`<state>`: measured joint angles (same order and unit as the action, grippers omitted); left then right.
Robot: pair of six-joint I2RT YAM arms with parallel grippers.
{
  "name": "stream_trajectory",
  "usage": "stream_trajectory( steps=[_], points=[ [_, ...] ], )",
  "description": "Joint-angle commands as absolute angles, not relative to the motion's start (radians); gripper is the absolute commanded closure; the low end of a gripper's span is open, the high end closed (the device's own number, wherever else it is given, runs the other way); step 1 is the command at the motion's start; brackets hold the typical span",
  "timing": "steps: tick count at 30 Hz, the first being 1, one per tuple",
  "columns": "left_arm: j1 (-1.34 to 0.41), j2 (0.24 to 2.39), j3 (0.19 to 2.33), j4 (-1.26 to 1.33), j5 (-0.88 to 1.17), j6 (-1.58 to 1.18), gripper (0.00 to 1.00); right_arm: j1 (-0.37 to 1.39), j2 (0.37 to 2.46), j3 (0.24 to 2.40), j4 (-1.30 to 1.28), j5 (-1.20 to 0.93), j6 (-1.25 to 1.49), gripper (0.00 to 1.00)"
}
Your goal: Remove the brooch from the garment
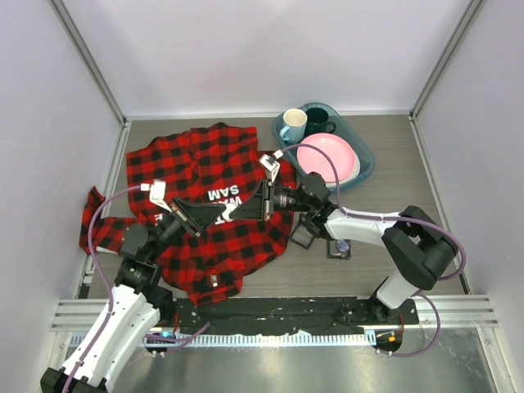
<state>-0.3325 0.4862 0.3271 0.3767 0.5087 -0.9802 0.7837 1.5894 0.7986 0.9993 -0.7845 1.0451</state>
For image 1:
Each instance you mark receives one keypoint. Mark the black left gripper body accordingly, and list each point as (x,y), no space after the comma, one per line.
(170,227)

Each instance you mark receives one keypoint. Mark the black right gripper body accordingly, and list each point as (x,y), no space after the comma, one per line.
(284,200)

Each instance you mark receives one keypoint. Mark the red black plaid shirt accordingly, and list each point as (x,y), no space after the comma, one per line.
(218,164)

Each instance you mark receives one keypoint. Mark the blue round brooch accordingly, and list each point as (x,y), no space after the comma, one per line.
(343,246)

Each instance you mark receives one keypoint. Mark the brown round brooch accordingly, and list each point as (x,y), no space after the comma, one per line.
(229,208)

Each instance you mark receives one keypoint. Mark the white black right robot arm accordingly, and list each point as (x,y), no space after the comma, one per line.
(420,249)

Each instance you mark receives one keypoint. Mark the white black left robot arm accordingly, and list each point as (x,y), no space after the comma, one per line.
(135,305)

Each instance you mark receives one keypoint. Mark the black open box left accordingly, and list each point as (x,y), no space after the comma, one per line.
(300,234)

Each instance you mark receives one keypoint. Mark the black open box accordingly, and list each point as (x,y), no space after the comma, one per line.
(300,234)
(334,253)

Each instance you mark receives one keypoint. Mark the black open box right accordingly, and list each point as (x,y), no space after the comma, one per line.
(334,253)

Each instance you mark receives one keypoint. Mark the light blue mug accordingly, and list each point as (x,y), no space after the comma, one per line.
(294,122)

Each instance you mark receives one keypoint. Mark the white plate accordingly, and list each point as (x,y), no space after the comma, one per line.
(348,168)

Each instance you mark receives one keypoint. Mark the dark green mug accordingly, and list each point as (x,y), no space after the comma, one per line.
(318,122)

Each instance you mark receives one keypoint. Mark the teal plastic tray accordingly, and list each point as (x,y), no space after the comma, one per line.
(343,140)

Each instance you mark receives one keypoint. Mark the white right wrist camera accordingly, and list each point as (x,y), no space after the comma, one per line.
(271,164)

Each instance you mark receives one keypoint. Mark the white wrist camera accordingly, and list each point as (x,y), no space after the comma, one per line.
(271,164)
(156,193)

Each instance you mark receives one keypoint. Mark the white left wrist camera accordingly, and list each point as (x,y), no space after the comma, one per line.
(156,193)

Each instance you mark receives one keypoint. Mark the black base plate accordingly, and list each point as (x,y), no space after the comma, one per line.
(276,316)

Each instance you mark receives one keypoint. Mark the white slotted cable duct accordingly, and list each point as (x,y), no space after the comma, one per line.
(296,340)

